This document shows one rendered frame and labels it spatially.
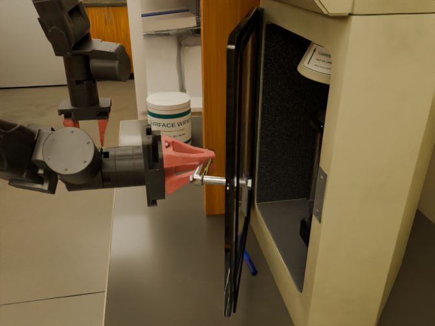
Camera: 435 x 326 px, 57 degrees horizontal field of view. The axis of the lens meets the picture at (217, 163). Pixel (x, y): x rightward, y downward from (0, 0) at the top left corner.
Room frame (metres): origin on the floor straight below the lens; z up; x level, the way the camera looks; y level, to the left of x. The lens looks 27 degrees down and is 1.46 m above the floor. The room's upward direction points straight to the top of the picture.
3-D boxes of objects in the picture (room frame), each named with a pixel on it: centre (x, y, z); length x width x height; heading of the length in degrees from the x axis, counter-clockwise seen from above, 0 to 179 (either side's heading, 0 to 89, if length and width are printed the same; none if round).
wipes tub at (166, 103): (1.15, 0.15, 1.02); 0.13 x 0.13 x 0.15
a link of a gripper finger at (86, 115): (0.80, 0.27, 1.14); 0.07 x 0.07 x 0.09; 10
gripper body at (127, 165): (0.49, 0.12, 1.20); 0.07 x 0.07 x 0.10; 9
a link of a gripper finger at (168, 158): (0.51, 0.05, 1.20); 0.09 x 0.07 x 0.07; 99
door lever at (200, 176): (0.49, 0.00, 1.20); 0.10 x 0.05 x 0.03; 170
